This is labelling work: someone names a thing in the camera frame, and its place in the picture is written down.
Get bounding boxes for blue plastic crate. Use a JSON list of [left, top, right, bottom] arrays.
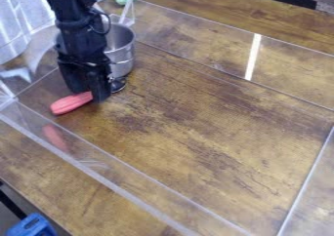
[[5, 213, 57, 236]]

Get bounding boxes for clear acrylic barrier wall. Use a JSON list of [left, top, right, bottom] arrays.
[[0, 98, 249, 236]]

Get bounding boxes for pink handled metal spoon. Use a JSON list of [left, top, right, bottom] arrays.
[[48, 76, 128, 116]]

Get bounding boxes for stainless steel pot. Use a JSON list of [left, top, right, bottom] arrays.
[[53, 23, 137, 80]]

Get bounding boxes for white checkered curtain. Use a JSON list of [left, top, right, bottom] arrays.
[[0, 0, 54, 64]]

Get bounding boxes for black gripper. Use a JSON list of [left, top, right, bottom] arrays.
[[53, 19, 113, 103]]

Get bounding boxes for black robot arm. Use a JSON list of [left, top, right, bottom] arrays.
[[46, 0, 110, 102]]

